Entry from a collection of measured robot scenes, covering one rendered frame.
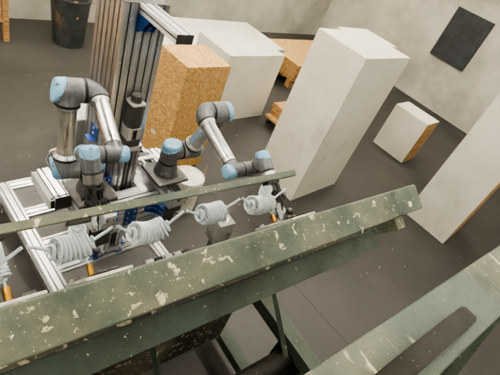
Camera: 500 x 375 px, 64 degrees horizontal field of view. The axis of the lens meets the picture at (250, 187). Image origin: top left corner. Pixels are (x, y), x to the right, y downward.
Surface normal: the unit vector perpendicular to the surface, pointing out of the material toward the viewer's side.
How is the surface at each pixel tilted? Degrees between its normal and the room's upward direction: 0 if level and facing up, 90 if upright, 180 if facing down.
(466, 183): 90
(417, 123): 90
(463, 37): 90
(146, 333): 33
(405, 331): 0
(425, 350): 3
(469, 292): 0
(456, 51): 90
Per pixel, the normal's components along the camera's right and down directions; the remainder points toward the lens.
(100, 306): 0.58, -0.26
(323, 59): -0.70, 0.22
